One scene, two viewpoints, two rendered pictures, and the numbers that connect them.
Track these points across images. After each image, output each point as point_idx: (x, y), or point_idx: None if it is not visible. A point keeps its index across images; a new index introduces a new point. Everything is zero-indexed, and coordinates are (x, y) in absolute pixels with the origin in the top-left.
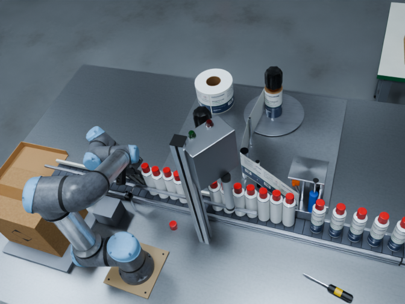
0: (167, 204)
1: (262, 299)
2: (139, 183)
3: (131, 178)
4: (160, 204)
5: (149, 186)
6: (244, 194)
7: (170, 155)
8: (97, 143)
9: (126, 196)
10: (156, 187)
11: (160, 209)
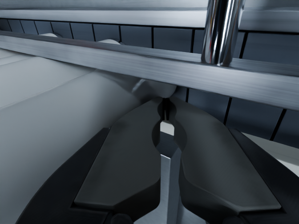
0: (91, 17)
1: None
2: (187, 109)
3: (254, 167)
4: (112, 9)
5: (94, 74)
6: None
7: (160, 204)
8: None
9: None
10: (46, 65)
11: (148, 2)
